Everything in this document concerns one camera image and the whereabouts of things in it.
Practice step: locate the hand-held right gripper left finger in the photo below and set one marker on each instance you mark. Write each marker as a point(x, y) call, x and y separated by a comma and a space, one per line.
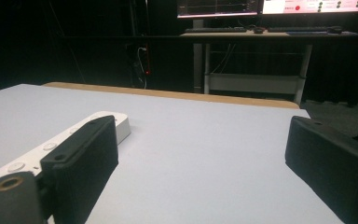
point(84, 161)

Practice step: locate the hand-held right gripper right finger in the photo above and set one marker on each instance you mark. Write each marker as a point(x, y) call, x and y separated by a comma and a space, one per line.
point(332, 158)

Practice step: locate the white power strip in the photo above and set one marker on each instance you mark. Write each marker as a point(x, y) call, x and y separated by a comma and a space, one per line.
point(37, 157)

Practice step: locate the white-legged wooden desk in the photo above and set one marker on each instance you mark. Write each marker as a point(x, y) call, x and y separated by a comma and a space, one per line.
point(254, 84)

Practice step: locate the black keyboard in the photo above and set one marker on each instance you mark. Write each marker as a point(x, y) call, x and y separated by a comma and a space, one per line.
point(298, 29)
point(216, 30)

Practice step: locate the black computer mouse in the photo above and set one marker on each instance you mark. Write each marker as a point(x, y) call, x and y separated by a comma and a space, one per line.
point(258, 30)

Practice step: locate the white screen computer monitor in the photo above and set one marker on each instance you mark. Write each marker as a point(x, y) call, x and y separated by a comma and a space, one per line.
point(312, 6)

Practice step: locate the dark graph computer monitor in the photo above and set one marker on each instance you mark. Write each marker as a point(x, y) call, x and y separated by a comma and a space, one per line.
point(217, 7)

